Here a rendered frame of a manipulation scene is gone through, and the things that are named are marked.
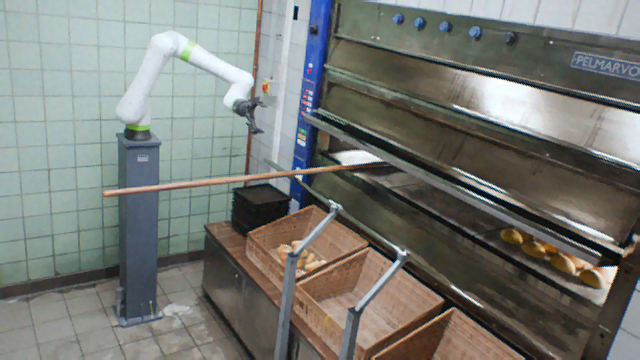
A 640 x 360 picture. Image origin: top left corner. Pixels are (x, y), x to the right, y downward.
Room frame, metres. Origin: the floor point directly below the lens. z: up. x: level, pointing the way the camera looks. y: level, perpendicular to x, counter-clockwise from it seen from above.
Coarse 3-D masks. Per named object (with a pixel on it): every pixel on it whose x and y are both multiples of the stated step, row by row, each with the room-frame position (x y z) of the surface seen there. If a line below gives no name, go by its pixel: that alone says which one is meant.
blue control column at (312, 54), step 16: (320, 0) 3.09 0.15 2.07; (320, 16) 3.07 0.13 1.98; (320, 32) 3.06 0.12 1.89; (320, 48) 3.04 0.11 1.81; (320, 64) 3.05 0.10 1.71; (304, 80) 3.14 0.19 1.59; (320, 80) 3.06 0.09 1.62; (304, 160) 3.06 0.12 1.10; (304, 176) 3.05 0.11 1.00; (304, 192) 3.05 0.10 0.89
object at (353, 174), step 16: (320, 160) 2.97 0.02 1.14; (336, 160) 2.91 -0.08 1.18; (352, 176) 2.71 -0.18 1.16; (384, 192) 2.49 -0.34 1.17; (416, 208) 2.32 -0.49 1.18; (432, 224) 2.21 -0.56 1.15; (448, 224) 2.17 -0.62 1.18; (464, 240) 2.05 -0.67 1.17; (480, 240) 2.05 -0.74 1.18; (496, 256) 1.92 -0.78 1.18; (512, 272) 1.85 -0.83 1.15; (528, 272) 1.81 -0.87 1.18; (544, 288) 1.73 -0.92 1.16; (560, 288) 1.71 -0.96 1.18; (576, 304) 1.63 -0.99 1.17; (592, 304) 1.63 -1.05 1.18; (592, 320) 1.58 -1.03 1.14
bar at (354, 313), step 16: (336, 208) 2.21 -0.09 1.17; (320, 224) 2.18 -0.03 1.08; (384, 240) 1.93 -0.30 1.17; (288, 256) 2.09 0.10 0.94; (400, 256) 1.83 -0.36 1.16; (288, 272) 2.07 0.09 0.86; (288, 288) 2.07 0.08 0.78; (288, 304) 2.08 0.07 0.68; (288, 320) 2.09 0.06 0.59; (352, 320) 1.69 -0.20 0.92; (352, 336) 1.69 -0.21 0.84; (352, 352) 1.70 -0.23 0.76
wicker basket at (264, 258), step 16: (304, 208) 2.91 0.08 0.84; (320, 208) 2.90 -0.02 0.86; (272, 224) 2.77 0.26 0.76; (288, 224) 2.84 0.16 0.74; (304, 224) 2.91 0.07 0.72; (336, 224) 2.75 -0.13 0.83; (256, 240) 2.59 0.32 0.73; (272, 240) 2.78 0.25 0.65; (288, 240) 2.85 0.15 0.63; (304, 240) 2.90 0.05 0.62; (320, 240) 2.79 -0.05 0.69; (336, 240) 2.70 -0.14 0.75; (352, 240) 2.61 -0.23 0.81; (256, 256) 2.66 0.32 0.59; (272, 256) 2.44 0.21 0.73; (336, 256) 2.65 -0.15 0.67; (272, 272) 2.42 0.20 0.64
